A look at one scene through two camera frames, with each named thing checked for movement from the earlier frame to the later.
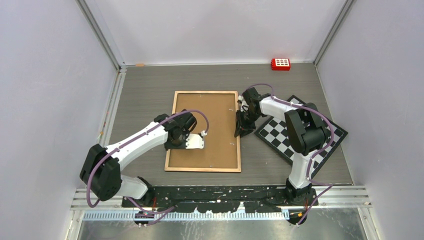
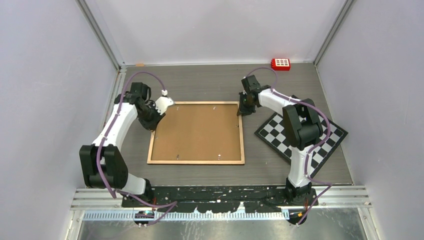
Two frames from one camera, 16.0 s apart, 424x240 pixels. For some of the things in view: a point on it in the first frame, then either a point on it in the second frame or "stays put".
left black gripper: [168, 145] to [152, 125]
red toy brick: [280, 64] stays put
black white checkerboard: [274, 133] stays put
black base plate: [219, 199] stays put
